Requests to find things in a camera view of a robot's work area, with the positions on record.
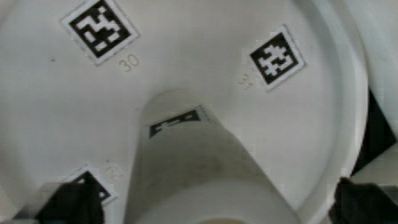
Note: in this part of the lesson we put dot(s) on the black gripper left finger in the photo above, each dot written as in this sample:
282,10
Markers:
65,203

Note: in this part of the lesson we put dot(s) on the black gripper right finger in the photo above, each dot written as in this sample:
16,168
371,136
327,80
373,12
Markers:
364,203

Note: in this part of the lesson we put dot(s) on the white round table top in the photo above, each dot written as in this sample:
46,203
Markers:
261,55

